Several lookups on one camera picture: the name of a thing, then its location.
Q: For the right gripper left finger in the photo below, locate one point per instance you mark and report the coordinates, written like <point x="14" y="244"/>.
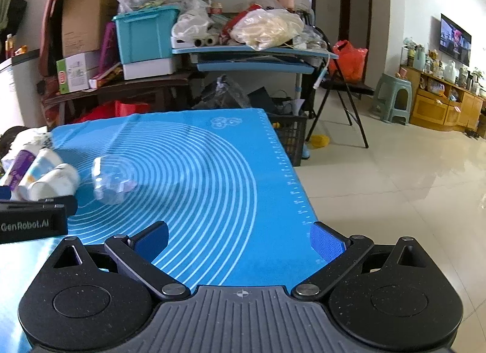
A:
<point x="133" y="257"/>

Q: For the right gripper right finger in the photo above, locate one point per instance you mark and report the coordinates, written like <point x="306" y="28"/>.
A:
<point x="340" y="254"/>

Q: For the clear plastic cup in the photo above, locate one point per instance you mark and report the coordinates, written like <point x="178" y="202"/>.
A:
<point x="113" y="178"/>

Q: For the purple white paper cup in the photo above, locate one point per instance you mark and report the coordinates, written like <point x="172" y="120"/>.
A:
<point x="20" y="166"/>

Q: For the blue white paper cup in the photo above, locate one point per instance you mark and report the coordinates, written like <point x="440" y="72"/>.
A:
<point x="45" y="161"/>

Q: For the blue silicone baking mat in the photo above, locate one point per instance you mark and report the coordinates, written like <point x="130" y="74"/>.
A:
<point x="236" y="211"/>

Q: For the yellow object on floor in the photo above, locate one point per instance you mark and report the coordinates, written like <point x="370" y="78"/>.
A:
<point x="319" y="141"/>

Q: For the black plastic crate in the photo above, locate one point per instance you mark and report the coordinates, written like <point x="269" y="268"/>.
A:
<point x="291" y="132"/>

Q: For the green white cardboard box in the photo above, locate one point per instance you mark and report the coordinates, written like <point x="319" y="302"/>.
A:
<point x="75" y="72"/>

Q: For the green plastic stool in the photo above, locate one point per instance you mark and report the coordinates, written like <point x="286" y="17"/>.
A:
<point x="392" y="99"/>

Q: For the black folding chair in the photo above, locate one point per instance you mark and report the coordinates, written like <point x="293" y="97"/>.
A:
<point x="344" y="89"/>

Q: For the dark wooden table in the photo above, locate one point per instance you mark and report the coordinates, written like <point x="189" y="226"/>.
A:
<point x="161" y="93"/>

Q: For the wooden tv cabinet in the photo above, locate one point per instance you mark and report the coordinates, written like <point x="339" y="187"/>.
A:
<point x="440" y="105"/>

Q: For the white storage box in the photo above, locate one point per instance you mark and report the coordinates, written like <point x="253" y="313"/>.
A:
<point x="151" y="68"/>

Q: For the red plastic bag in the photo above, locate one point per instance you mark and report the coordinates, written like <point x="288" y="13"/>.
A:
<point x="351" y="61"/>

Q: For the blue study desk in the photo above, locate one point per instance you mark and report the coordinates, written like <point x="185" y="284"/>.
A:
<point x="278" y="59"/>

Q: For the teal plastic storage bin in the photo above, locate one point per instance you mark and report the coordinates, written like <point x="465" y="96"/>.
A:
<point x="144" y="35"/>

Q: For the large brown cardboard box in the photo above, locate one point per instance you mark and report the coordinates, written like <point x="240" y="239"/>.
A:
<point x="83" y="24"/>

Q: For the yellowish plastic bag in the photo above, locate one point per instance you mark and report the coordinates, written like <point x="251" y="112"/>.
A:
<point x="262" y="29"/>

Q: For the wall mounted television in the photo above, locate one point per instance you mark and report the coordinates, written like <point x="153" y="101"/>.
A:
<point x="454" y="41"/>

